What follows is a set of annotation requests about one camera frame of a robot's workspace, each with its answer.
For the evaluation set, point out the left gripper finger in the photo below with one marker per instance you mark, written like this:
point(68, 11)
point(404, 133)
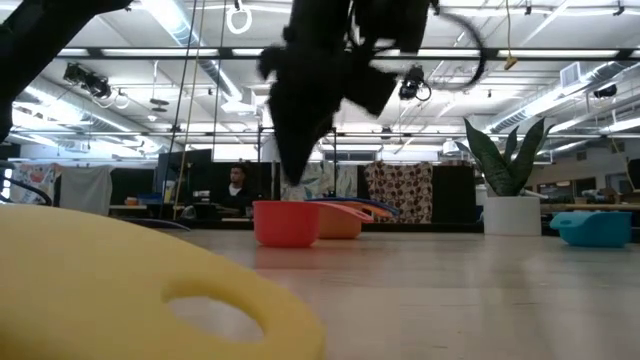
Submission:
point(300, 150)

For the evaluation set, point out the red measuring cup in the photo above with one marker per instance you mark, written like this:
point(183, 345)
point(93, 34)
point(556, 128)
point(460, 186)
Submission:
point(285, 225)

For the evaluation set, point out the orange measuring cup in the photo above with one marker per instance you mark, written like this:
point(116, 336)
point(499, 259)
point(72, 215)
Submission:
point(340, 225)

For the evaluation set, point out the dark blue measuring cup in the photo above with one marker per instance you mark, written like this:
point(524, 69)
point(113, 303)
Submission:
point(150, 221)

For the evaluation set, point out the yellow measuring cup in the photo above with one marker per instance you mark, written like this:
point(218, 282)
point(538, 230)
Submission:
point(100, 280)

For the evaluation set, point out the teal measuring cup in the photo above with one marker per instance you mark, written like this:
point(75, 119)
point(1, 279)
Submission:
point(595, 230)

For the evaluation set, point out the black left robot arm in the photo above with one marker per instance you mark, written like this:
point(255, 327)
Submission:
point(30, 40)

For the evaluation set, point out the leaf print cloth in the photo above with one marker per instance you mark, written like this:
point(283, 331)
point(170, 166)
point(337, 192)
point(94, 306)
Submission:
point(340, 182)

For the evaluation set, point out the person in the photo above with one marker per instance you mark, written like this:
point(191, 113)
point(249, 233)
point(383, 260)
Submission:
point(236, 192)

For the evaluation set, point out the black overhead rig beam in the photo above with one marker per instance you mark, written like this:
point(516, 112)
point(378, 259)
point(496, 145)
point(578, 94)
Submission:
point(225, 52)

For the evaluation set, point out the brown dotted cloth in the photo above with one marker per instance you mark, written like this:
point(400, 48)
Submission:
point(400, 192)

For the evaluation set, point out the black monitor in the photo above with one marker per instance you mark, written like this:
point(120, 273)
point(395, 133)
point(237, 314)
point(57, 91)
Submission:
point(185, 170)

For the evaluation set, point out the black partition panel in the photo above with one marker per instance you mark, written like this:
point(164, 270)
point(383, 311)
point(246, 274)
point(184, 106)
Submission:
point(452, 195)

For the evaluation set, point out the plain white cloth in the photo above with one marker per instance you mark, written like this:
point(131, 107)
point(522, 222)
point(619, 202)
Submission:
point(87, 187)

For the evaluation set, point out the snake plant in white pot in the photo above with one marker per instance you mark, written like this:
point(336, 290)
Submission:
point(510, 215)

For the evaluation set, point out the colourful print cloth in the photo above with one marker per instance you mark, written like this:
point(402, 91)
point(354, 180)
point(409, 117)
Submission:
point(35, 177)

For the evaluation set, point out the black metal stand frame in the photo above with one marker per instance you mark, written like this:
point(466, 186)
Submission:
point(259, 150)

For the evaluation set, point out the black table frame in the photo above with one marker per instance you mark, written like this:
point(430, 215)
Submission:
point(425, 227)

